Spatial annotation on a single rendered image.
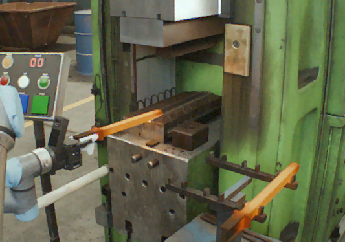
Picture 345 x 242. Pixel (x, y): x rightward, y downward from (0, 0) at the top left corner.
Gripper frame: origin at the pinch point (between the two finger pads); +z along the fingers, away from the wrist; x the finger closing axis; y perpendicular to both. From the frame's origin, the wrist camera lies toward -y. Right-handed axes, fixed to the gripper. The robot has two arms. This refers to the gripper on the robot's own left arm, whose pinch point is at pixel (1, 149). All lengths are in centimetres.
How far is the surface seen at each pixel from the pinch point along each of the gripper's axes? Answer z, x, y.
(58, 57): -24.8, -17.2, -36.4
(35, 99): -9.4, -17.4, -24.4
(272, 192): -4, 88, -39
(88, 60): 71, -375, -279
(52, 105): -7.2, -10.7, -28.6
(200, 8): -46, 35, -66
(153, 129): -3, 28, -49
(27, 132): 93, -235, -113
